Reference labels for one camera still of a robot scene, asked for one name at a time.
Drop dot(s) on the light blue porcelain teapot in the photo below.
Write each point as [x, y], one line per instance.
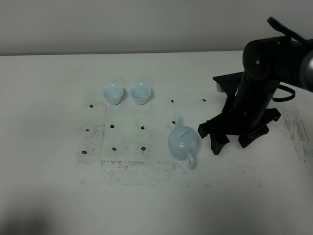
[183, 143]

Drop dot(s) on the light blue teacup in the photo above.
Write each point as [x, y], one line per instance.
[140, 93]
[113, 93]

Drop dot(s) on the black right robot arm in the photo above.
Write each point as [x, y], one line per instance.
[269, 64]

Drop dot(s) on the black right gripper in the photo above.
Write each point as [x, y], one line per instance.
[244, 112]

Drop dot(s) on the right light blue teacup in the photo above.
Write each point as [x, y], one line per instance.
[140, 93]

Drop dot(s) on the left light blue teacup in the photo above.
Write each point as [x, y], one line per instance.
[113, 93]

